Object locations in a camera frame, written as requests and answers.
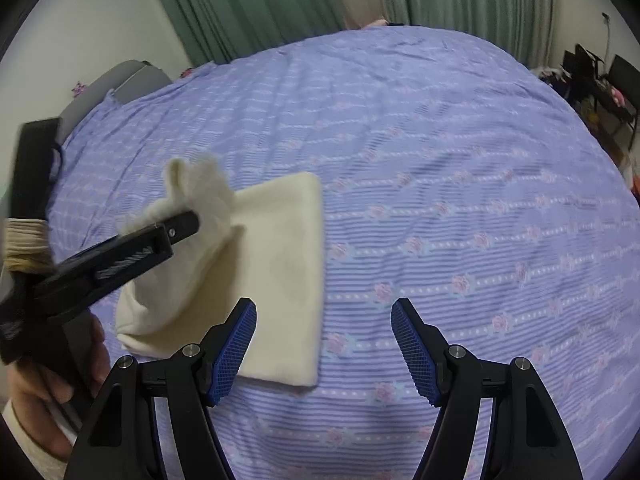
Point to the grey padded headboard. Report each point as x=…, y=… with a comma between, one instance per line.
x=128, y=81

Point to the white sleeve cuff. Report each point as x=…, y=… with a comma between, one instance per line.
x=50, y=467

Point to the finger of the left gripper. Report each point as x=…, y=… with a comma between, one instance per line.
x=182, y=227

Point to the black folding chair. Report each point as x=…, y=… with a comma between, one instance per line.
x=617, y=92

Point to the green pleated curtain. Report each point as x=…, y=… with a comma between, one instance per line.
x=222, y=30

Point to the black clothes rack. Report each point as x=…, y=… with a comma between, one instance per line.
x=582, y=67

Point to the cream knit pants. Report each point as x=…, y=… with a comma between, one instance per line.
x=264, y=243

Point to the person's left hand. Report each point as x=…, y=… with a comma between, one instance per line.
x=32, y=388

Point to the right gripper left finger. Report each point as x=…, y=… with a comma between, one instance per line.
x=120, y=439

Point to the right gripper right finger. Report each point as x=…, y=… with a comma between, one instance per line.
x=527, y=438

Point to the purple striped floral bedspread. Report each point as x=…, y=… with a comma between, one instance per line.
x=451, y=176

